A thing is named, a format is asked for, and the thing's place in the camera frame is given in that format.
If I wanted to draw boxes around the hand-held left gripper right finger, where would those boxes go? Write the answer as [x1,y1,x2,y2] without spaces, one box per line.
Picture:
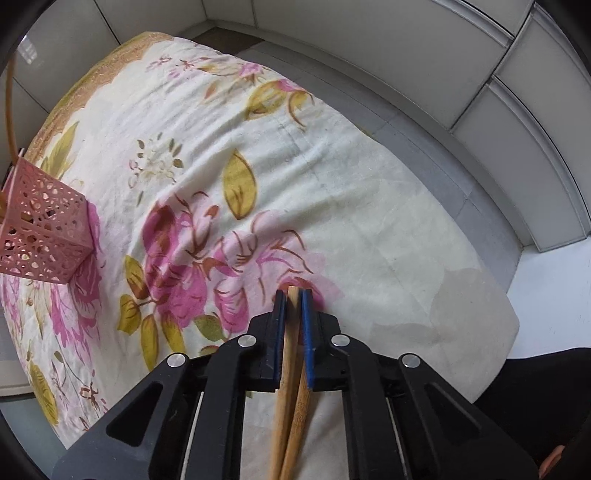
[302,291,541,480]

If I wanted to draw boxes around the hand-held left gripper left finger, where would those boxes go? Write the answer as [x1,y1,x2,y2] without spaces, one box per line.
[51,291,286,480]

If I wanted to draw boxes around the wooden chopstick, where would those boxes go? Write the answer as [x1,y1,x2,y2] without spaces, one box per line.
[269,285,303,480]
[4,48,23,162]
[279,355,317,480]

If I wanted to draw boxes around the pink perforated utensil holder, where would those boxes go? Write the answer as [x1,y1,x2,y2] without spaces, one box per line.
[0,148,89,284]

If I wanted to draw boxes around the person's right hand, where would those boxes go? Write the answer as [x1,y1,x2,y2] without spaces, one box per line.
[539,445,568,480]

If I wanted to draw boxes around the floral blanket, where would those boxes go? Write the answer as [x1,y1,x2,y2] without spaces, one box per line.
[0,31,520,450]

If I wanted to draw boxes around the person's black clothing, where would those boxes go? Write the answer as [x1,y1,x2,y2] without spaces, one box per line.
[475,342,591,480]

